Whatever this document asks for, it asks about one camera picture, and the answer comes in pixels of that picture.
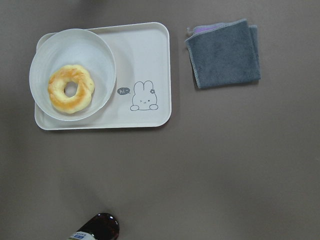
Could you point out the tea bottle white cap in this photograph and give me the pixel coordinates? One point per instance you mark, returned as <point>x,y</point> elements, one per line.
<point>102,226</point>

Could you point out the grey folded cloth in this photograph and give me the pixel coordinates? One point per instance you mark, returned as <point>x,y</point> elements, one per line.
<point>224,53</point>

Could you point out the cream serving tray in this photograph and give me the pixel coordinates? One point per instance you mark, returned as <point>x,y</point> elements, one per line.
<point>142,95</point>

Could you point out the glazed donut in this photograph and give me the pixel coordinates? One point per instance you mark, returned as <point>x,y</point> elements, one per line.
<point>70,88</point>

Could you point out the white round plate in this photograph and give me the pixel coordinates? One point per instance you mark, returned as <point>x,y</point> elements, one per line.
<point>73,47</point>

